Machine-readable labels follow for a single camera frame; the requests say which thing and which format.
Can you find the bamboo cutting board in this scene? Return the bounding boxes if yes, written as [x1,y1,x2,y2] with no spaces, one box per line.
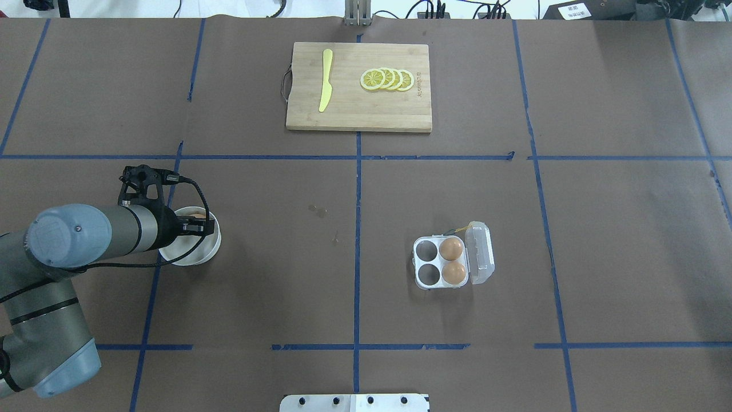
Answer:
[286,42,432,133]

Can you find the brown egg slot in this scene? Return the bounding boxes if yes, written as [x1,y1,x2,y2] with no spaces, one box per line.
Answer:
[439,236,464,261]
[442,261,468,286]

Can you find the black box with label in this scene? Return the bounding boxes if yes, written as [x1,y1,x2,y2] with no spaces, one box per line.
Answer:
[540,1,637,21]

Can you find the white bowl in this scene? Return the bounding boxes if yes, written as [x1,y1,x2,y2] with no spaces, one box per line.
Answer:
[159,206,222,266]

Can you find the clear plastic egg box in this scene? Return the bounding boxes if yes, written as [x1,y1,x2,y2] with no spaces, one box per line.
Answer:
[411,221,496,291]

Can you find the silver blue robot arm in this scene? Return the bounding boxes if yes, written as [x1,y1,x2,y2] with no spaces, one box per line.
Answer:
[2,204,214,397]

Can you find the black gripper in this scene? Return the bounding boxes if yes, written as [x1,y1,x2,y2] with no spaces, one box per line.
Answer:
[155,208,217,249]

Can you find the brown egg front slot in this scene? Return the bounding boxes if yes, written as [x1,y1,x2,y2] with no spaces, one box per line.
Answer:
[442,261,468,286]

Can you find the yellow plastic knife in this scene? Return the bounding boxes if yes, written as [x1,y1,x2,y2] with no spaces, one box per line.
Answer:
[319,49,333,113]

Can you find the brown egg rear slot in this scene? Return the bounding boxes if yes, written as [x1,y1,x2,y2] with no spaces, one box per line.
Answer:
[439,236,464,261]

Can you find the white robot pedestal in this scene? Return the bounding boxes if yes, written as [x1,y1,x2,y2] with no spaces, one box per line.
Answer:
[279,393,431,411]

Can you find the aluminium frame post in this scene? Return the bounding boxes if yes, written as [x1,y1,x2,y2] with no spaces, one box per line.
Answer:
[344,0,373,26]

